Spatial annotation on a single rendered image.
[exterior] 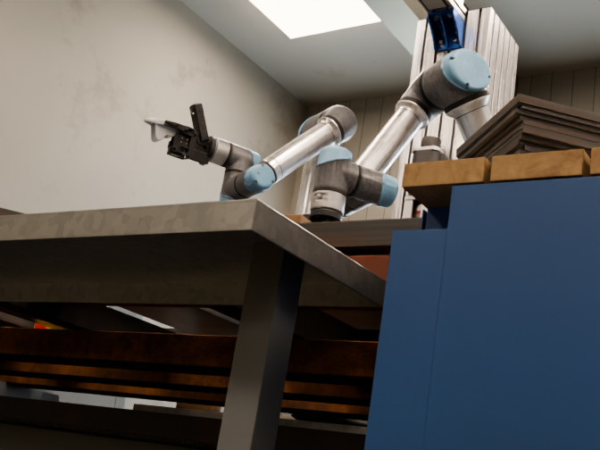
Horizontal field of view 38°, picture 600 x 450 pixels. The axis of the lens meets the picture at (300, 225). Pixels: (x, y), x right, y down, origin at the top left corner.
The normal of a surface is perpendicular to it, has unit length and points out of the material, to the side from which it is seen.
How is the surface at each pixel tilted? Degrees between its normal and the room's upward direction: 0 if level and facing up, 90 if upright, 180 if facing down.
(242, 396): 90
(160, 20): 90
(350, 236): 90
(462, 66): 84
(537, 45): 180
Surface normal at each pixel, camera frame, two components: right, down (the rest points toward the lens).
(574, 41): -0.15, 0.94
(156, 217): -0.53, -0.34
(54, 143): 0.83, -0.04
